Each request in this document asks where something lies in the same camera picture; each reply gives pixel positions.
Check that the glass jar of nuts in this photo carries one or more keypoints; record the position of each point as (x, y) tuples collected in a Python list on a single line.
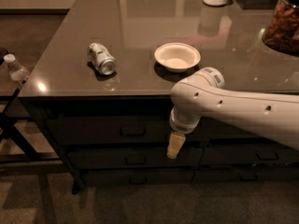
[(282, 32)]

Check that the silver soda can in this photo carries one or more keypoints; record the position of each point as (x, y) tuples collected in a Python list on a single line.
[(101, 59)]

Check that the bottom left drawer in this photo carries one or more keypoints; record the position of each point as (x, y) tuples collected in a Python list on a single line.
[(137, 177)]

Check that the clear plastic water bottle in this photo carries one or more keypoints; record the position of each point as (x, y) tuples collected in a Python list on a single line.
[(19, 74)]

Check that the middle right drawer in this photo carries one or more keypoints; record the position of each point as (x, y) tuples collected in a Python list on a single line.
[(247, 151)]

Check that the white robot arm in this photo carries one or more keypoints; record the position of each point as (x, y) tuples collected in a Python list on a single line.
[(273, 116)]

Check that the black folding stand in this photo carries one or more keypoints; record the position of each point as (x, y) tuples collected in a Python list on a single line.
[(8, 130)]

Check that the top right drawer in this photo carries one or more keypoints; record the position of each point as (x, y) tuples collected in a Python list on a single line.
[(214, 129)]

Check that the white paper bowl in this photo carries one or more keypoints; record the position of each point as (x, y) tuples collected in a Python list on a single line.
[(177, 57)]

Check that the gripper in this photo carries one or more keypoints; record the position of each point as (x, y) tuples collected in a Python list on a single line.
[(181, 127)]

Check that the middle left drawer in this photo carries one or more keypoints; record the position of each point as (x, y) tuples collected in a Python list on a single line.
[(148, 157)]

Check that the top left drawer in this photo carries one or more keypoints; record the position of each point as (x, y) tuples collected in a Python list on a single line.
[(104, 130)]

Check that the dark counter cabinet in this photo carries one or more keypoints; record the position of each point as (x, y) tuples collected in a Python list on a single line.
[(65, 82)]

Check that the bottom right drawer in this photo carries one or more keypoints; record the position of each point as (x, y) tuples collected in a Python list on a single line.
[(245, 174)]

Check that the drawer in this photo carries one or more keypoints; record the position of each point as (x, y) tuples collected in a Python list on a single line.
[(247, 151), (245, 174), (104, 130), (214, 129), (137, 177), (148, 157)]

